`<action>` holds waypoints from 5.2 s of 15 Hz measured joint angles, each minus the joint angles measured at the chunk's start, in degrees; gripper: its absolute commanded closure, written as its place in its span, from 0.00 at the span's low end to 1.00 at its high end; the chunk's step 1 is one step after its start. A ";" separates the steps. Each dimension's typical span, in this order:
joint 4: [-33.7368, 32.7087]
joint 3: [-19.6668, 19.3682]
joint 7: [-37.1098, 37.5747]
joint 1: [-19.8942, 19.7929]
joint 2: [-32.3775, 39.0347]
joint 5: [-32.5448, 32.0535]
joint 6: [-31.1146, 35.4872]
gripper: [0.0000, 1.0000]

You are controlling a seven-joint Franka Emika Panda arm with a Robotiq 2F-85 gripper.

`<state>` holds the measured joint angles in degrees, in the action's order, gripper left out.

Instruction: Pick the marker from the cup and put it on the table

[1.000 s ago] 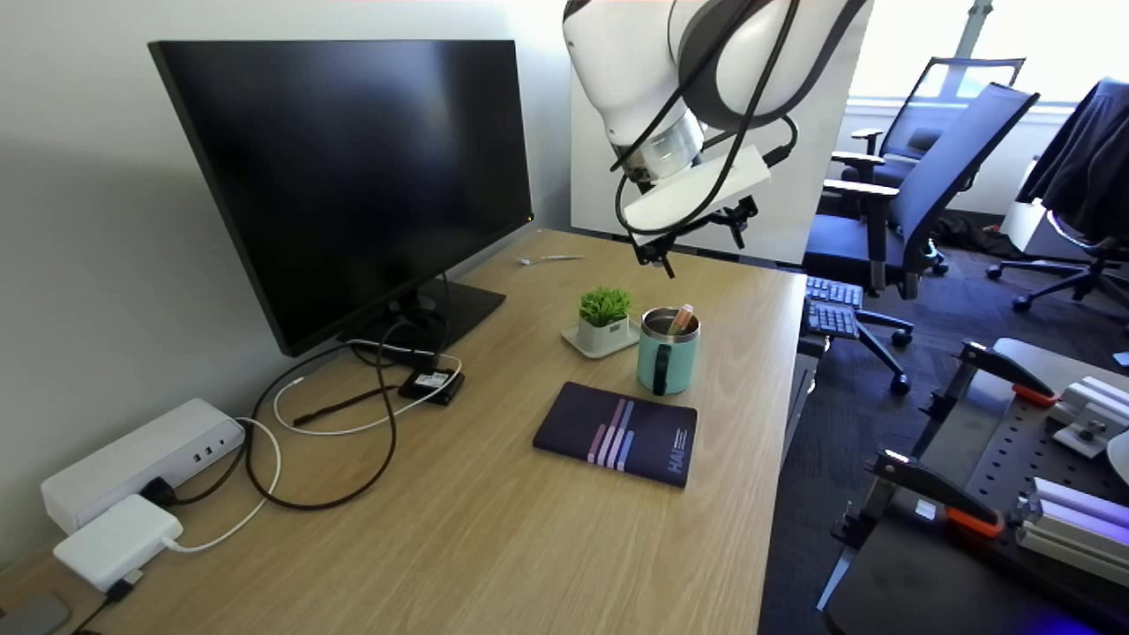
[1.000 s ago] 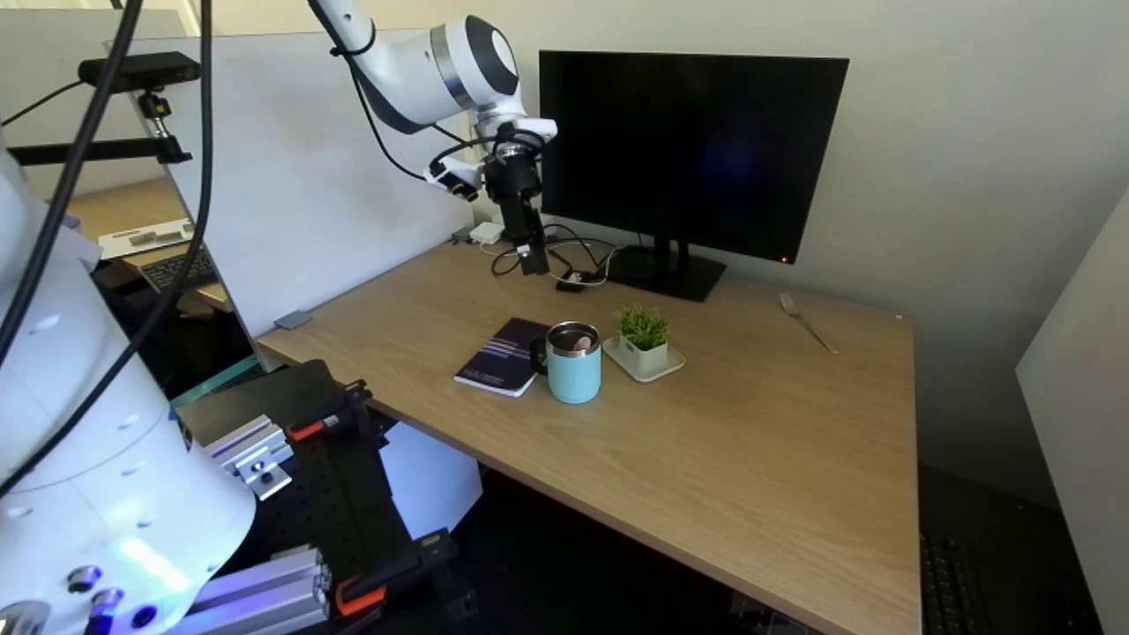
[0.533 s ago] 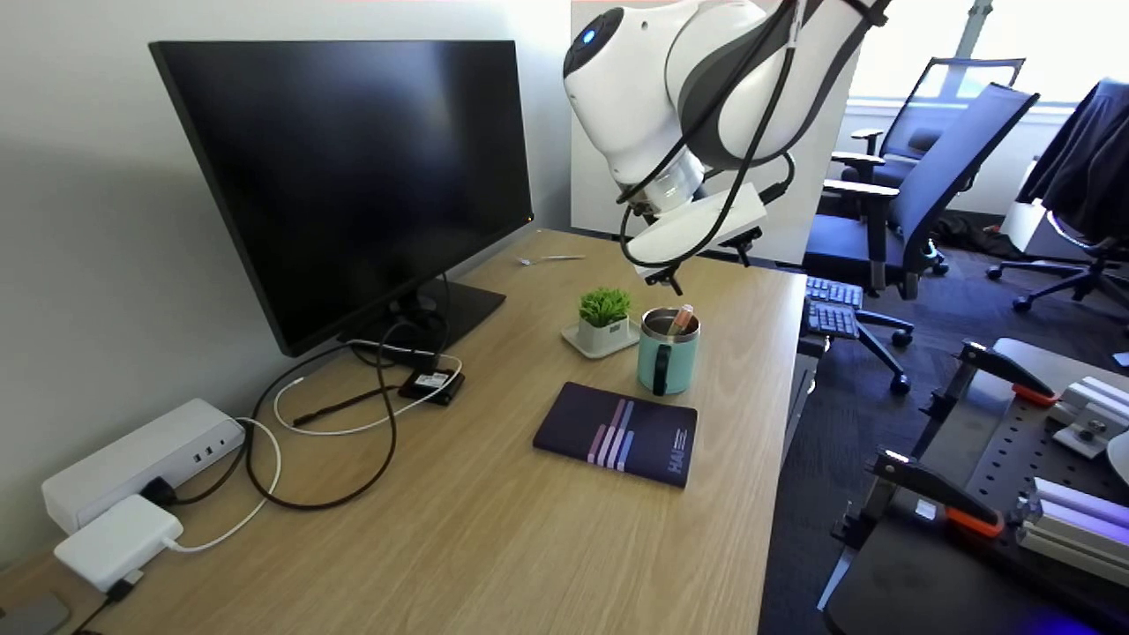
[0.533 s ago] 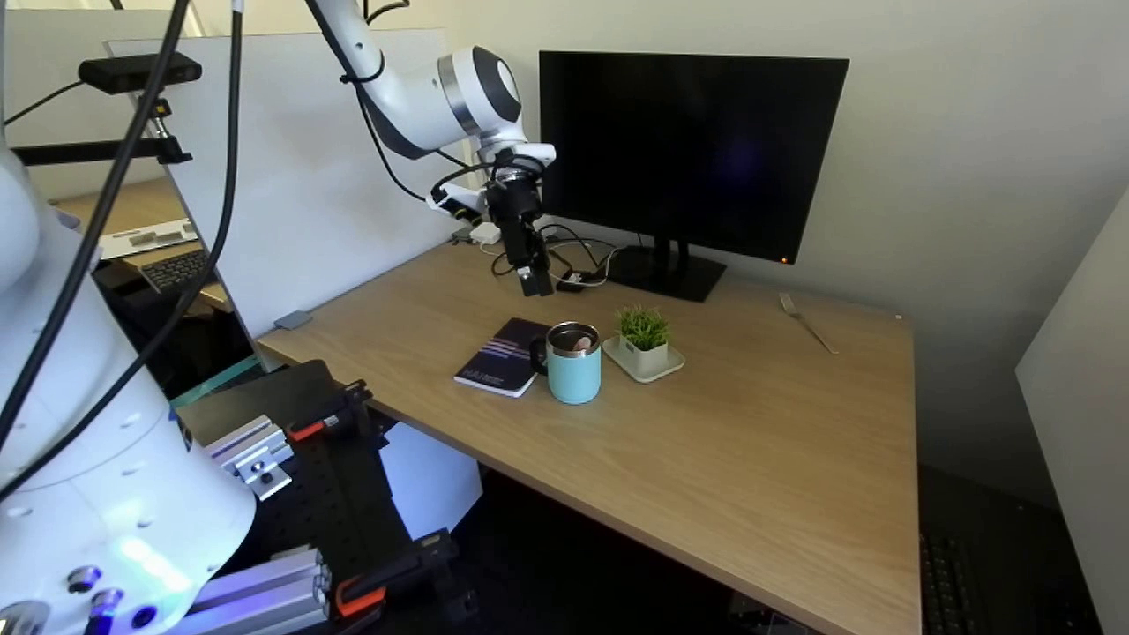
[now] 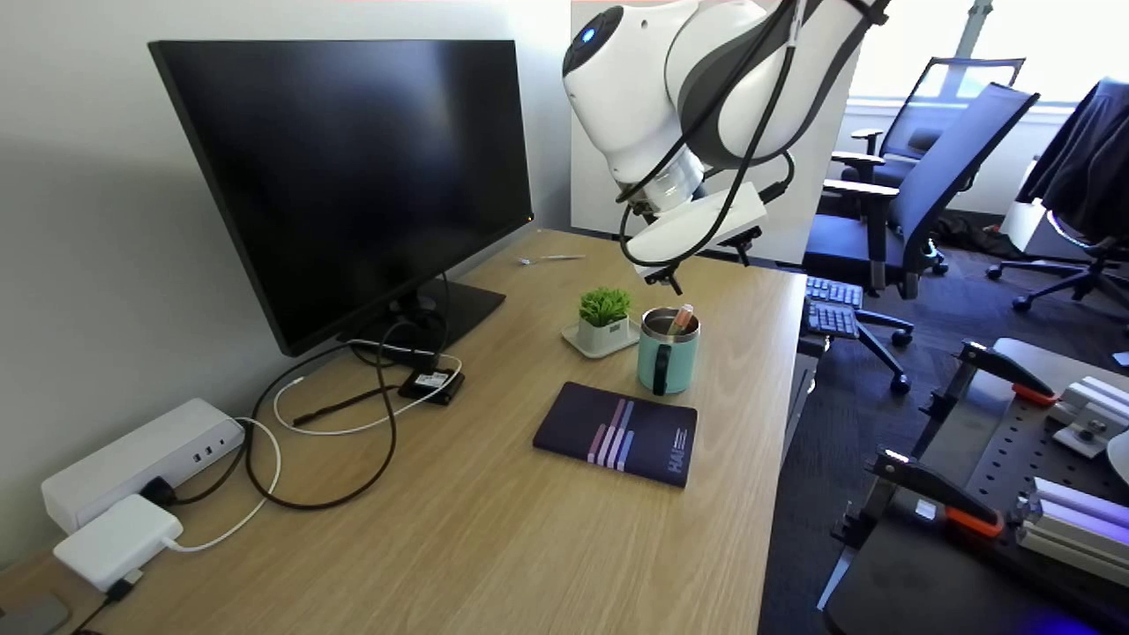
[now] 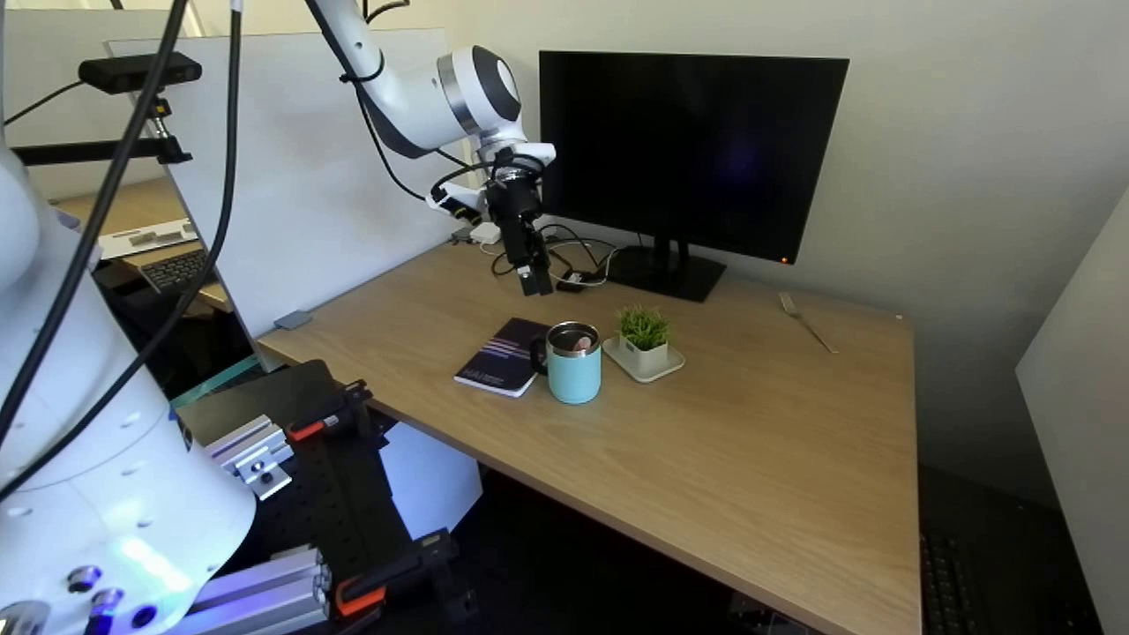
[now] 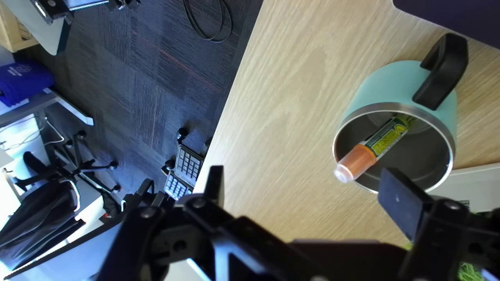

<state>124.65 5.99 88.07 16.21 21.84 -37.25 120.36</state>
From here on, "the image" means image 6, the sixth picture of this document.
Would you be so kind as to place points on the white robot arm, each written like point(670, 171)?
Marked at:
point(116, 506)

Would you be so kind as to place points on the white power strip box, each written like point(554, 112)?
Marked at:
point(480, 235)

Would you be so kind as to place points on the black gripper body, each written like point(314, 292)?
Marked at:
point(517, 205)

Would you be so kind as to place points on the dark keyboard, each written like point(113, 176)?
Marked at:
point(964, 587)

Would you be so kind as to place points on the aluminium extrusion bar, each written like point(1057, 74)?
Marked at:
point(249, 455)
point(260, 593)

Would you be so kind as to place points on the black computer monitor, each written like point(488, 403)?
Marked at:
point(693, 155)

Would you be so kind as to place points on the black stereo camera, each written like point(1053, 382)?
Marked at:
point(141, 74)

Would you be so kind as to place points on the small green potted plant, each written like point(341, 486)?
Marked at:
point(644, 325)

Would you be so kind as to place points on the black keyboard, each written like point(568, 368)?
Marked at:
point(178, 275)

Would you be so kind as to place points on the white paper sheet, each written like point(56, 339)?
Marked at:
point(428, 483)

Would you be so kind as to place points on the white keyboard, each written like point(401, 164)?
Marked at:
point(145, 238)

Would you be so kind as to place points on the black orange bar clamp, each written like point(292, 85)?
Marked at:
point(375, 585)
point(320, 424)

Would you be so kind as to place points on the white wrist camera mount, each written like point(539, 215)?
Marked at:
point(460, 202)

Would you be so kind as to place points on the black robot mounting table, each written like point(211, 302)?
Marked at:
point(341, 497)

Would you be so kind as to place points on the dark striped notebook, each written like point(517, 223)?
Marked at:
point(497, 357)

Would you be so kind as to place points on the white square saucer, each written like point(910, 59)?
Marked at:
point(659, 373)

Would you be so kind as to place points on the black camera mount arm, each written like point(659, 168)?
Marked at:
point(108, 149)

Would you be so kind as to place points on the white divider panel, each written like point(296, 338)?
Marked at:
point(293, 178)
point(1080, 410)

